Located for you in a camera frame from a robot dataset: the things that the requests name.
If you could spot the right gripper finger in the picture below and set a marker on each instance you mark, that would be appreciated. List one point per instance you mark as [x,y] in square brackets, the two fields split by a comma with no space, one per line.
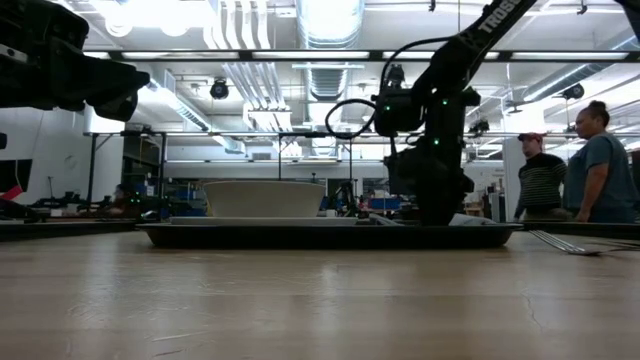
[431,210]
[449,210]

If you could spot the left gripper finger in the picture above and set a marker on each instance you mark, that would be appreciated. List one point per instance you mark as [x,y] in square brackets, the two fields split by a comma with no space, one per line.
[117,82]
[117,110]

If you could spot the pale grey bowl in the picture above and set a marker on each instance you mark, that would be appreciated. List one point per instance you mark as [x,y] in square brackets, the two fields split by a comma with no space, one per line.
[264,200]

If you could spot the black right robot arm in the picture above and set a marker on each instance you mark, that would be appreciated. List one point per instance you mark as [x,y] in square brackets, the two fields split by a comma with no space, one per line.
[475,35]

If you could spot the black plastic tray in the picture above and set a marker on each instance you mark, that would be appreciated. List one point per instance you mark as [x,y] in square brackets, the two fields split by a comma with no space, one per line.
[325,239]

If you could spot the dark shelf unit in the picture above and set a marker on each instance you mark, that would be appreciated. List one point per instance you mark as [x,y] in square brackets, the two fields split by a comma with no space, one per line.
[135,165]

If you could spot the white pillar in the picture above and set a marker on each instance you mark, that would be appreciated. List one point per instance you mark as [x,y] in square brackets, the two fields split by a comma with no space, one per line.
[510,190]

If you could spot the person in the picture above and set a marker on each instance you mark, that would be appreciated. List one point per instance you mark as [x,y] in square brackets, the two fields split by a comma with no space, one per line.
[542,185]
[122,197]
[600,170]

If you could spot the black monitor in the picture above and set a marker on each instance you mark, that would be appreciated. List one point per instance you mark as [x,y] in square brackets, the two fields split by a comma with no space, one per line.
[15,175]

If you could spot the black overhead rig beam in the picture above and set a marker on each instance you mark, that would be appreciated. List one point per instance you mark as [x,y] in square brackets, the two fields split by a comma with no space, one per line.
[375,55]

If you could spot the red object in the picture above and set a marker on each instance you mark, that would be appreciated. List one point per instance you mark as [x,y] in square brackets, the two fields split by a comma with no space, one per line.
[10,194]

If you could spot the white ceiling pipes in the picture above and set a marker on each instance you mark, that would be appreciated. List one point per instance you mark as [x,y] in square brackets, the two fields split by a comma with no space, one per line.
[250,30]

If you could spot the black ceiling-hung camera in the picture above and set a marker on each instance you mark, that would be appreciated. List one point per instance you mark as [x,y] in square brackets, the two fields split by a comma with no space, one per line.
[574,91]
[219,90]
[395,75]
[479,126]

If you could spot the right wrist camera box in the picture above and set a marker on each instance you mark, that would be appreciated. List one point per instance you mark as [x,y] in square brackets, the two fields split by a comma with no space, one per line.
[400,112]

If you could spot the black background rig frame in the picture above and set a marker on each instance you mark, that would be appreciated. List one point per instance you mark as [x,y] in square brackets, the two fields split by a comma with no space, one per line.
[315,134]

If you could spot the black aluminium table frame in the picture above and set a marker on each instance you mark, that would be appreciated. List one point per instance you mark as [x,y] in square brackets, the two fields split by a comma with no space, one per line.
[60,229]

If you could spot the silver ceiling duct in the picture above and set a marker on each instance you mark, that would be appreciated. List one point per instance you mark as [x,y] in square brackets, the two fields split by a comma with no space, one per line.
[330,30]

